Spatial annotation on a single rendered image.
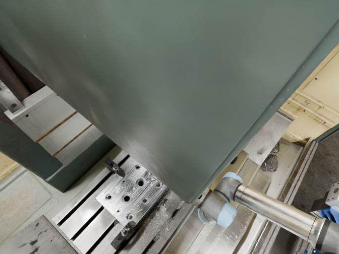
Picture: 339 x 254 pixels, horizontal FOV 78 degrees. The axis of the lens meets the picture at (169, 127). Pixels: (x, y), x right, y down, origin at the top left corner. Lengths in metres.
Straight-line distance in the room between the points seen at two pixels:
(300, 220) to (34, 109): 0.96
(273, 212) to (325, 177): 2.03
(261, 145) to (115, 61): 1.48
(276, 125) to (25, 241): 1.72
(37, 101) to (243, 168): 1.24
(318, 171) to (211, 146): 2.61
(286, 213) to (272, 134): 0.94
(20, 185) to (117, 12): 1.63
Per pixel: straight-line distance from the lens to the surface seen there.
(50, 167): 1.28
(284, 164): 1.75
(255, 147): 1.63
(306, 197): 2.59
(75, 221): 1.21
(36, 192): 1.68
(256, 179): 1.56
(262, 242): 1.37
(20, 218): 1.68
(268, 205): 0.82
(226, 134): 0.17
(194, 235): 1.32
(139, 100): 0.23
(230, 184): 0.86
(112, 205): 1.09
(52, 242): 1.50
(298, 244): 2.15
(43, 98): 0.89
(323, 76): 1.47
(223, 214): 0.73
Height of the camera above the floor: 2.04
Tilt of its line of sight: 59 degrees down
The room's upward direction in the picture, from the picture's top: 8 degrees clockwise
